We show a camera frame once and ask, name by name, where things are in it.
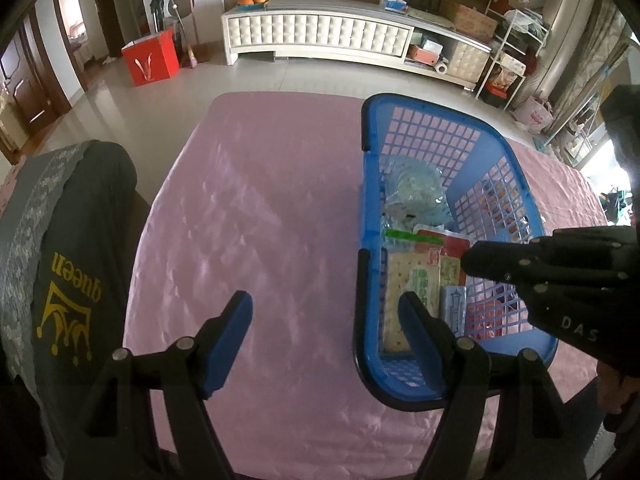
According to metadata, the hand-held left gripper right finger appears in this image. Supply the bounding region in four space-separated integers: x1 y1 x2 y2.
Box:
397 291 571 480

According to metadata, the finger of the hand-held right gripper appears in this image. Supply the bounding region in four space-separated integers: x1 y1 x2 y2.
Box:
461 225 637 293

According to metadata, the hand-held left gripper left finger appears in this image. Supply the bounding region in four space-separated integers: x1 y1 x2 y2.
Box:
82 290 254 480

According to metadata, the light blue snack packet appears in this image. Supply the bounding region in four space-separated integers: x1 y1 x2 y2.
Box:
440 285 468 338

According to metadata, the green label cracker packet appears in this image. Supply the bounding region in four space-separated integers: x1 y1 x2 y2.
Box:
387 251 443 353

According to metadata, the red snack packet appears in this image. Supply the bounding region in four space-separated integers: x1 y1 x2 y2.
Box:
414 229 471 271

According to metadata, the green edged snack packet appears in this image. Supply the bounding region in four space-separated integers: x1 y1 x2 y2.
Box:
384 229 446 250

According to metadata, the blue plastic basket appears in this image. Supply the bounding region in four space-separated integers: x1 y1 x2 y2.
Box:
352 92 560 413

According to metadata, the person's right hand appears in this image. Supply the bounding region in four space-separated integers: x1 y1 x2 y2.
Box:
597 365 640 433

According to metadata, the pink quilted tablecloth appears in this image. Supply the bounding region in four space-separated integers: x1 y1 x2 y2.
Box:
122 91 611 476

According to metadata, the white pink shopping bag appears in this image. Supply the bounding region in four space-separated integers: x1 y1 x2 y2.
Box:
514 95 555 136

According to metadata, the patterned curtain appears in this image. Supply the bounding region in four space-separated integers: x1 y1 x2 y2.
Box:
550 0 631 136

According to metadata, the cardboard box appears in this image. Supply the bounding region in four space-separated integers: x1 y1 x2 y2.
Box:
452 4 499 43

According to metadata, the standing air conditioner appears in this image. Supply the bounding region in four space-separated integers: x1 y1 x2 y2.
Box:
525 0 598 106

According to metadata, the red box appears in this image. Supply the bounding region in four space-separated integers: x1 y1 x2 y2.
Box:
121 29 181 87

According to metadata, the white tufted TV cabinet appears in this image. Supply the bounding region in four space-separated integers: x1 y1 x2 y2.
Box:
221 0 493 92

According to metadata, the brown wooden door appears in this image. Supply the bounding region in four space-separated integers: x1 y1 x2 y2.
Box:
0 10 73 161

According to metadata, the floor fan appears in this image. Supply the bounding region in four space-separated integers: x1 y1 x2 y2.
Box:
165 0 198 61

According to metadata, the white wire shelf rack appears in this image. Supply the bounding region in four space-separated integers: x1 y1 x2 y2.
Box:
475 7 551 111

